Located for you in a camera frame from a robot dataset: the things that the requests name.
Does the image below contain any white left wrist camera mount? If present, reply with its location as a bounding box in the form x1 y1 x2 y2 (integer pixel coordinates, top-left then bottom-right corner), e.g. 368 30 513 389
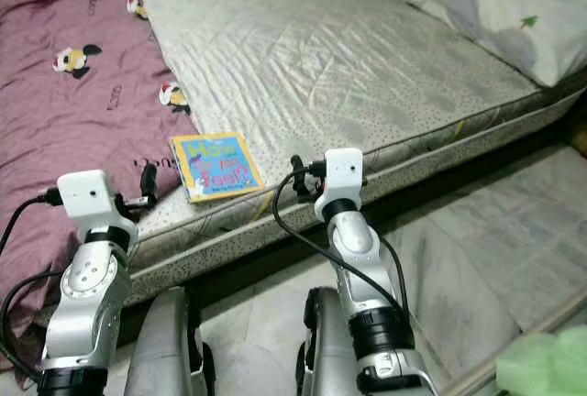
57 170 138 250

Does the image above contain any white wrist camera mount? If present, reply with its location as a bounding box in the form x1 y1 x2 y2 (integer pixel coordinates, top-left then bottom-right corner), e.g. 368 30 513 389
314 147 365 221
57 170 138 250

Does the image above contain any grey left robot leg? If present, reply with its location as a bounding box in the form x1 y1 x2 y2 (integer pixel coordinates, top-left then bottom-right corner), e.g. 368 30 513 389
124 286 212 396

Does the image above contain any grey robot leg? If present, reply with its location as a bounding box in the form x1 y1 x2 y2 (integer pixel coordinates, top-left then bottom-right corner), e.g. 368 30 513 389
295 286 368 396
124 286 212 396

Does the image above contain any light green plastic bag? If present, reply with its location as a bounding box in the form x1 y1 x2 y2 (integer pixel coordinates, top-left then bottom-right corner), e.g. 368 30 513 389
495 327 587 396

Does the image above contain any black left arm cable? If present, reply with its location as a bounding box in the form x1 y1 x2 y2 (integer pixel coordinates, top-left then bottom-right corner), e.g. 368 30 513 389
0 190 65 379

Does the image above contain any yellow blue children's book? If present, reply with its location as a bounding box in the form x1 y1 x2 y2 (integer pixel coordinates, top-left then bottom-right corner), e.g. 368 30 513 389
170 132 265 203

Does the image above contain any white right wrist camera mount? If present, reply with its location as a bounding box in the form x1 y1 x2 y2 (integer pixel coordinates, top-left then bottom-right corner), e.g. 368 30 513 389
314 147 365 221

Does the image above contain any white pillow green leaf print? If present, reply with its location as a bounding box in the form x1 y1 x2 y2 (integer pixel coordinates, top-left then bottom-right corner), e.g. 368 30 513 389
406 0 587 88

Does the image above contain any white quilted mattress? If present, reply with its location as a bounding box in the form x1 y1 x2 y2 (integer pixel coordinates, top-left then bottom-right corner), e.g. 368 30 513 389
46 0 587 324

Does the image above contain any purple cartoon print blanket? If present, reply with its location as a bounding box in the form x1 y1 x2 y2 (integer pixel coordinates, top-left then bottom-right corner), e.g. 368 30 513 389
0 0 203 369

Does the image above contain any grey right robot leg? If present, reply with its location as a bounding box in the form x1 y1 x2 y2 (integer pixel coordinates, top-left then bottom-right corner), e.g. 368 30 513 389
295 286 368 396

